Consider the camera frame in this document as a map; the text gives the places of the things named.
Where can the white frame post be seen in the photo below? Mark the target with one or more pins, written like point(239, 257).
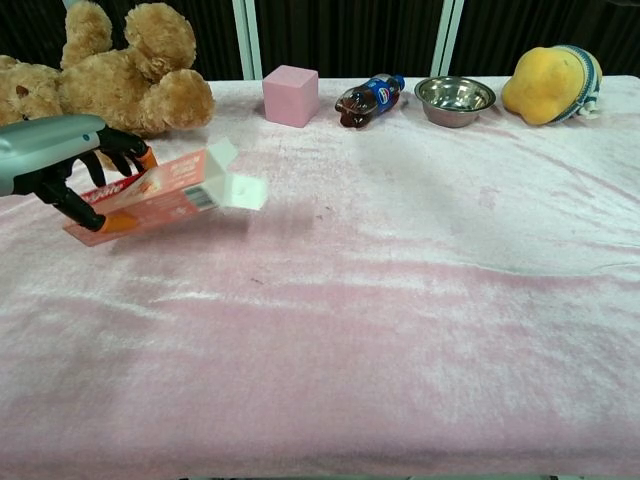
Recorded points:
point(447, 37)
point(248, 40)

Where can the yellow plush toy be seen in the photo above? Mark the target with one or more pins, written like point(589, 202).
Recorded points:
point(547, 85)

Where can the small cola bottle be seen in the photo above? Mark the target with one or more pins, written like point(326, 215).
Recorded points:
point(371, 100)

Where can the pink velvet tablecloth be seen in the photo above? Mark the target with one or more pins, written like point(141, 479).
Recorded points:
point(350, 325)

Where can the pink cardboard carton box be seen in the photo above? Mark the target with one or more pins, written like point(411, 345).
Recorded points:
point(165, 192)

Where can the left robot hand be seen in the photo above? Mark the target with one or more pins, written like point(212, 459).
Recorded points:
point(45, 150)

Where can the pink foam cube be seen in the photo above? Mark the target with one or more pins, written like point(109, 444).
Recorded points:
point(291, 95)

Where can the brown teddy bear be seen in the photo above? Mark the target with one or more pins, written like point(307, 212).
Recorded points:
point(115, 80)

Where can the stainless steel bowl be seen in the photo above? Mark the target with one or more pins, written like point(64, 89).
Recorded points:
point(454, 99)

